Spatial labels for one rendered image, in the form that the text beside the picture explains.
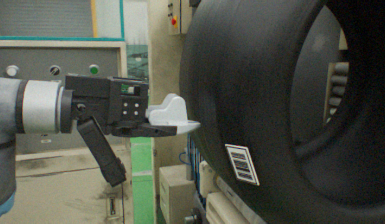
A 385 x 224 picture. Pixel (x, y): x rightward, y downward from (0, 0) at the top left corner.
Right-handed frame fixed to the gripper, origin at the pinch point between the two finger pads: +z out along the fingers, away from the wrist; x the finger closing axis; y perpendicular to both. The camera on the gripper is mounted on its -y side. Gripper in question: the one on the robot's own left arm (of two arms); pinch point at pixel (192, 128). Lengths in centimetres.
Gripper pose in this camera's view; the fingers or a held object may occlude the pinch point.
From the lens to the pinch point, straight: 48.8
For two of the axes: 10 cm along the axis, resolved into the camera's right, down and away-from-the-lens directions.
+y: 1.2, -9.8, -1.8
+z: 9.5, 0.6, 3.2
